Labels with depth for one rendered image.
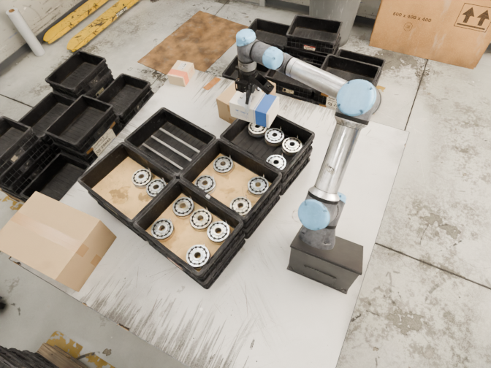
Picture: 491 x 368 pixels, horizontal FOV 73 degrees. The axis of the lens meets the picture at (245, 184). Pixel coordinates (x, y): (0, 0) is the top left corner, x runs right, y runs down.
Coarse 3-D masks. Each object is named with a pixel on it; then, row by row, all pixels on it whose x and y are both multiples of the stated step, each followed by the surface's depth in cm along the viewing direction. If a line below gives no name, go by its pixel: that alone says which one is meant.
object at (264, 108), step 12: (240, 96) 153; (252, 96) 152; (264, 96) 152; (276, 96) 151; (240, 108) 151; (252, 108) 148; (264, 108) 148; (276, 108) 153; (252, 120) 154; (264, 120) 150
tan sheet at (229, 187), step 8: (208, 168) 170; (240, 168) 169; (216, 176) 167; (224, 176) 167; (232, 176) 167; (240, 176) 166; (248, 176) 166; (256, 176) 166; (216, 184) 165; (224, 184) 164; (232, 184) 164; (240, 184) 164; (216, 192) 162; (224, 192) 162; (232, 192) 162; (240, 192) 161; (224, 200) 160; (256, 200) 158
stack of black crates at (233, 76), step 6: (234, 60) 287; (228, 66) 283; (234, 66) 292; (258, 66) 290; (264, 66) 287; (228, 72) 286; (234, 72) 294; (264, 72) 292; (228, 78) 277; (234, 78) 274
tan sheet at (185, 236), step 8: (192, 200) 161; (168, 208) 159; (200, 208) 158; (160, 216) 157; (168, 216) 157; (152, 224) 155; (176, 224) 154; (184, 224) 154; (176, 232) 152; (184, 232) 152; (192, 232) 151; (200, 232) 151; (216, 232) 151; (168, 240) 150; (176, 240) 150; (184, 240) 150; (192, 240) 149; (200, 240) 149; (208, 240) 149; (168, 248) 148; (176, 248) 148; (184, 248) 148; (208, 248) 147; (216, 248) 147; (184, 256) 145
